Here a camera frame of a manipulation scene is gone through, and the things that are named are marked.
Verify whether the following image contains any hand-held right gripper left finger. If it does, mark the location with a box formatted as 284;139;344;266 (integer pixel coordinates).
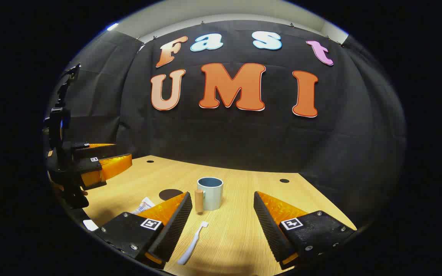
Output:
92;191;193;269

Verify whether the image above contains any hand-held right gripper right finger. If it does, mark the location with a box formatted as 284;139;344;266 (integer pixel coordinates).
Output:
253;191;358;270

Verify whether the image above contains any white toothbrush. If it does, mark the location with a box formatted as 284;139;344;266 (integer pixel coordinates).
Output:
177;221;209;266

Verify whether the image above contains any dark round coaster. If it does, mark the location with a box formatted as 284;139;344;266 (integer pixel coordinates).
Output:
158;189;185;202

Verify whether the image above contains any white toothpaste tube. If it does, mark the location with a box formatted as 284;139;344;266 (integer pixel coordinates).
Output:
131;197;156;215

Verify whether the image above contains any blue cup with wooden handle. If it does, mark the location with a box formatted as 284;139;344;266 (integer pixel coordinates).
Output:
195;177;224;214

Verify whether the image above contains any wooden desktop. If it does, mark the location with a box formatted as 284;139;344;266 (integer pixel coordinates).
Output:
54;155;358;276

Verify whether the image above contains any black backdrop cloth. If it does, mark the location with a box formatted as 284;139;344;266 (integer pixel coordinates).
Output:
46;19;408;230

